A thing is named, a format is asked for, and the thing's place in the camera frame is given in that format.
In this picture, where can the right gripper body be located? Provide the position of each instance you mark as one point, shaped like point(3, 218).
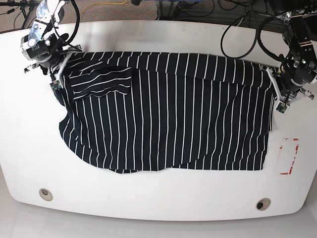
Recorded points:
point(43, 55)

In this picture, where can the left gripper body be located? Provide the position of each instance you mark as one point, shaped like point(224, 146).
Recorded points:
point(294, 78)

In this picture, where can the black white striped T-shirt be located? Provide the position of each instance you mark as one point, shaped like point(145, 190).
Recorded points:
point(138, 111)

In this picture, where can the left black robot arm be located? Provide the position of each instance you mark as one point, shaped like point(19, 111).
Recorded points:
point(296, 33)

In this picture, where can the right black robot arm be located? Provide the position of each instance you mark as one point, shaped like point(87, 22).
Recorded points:
point(49, 14)

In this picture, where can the black tripod stand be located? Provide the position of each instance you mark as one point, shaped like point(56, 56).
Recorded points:
point(17, 12)

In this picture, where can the red tape rectangle marking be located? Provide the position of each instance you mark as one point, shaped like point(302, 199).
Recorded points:
point(287, 155)

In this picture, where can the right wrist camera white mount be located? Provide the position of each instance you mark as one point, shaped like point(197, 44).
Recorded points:
point(56, 71)

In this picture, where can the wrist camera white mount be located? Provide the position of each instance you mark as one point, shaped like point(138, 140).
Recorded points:
point(56, 71)
point(283, 102)

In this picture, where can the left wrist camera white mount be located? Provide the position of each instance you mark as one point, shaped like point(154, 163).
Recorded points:
point(283, 102)

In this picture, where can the right table cable grommet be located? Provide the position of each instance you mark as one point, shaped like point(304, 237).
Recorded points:
point(263, 204)

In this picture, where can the table cable grommet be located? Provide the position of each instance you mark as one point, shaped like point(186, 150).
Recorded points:
point(45, 194)
point(263, 204)

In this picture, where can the left table cable grommet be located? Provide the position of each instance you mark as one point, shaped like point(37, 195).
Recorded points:
point(45, 194)

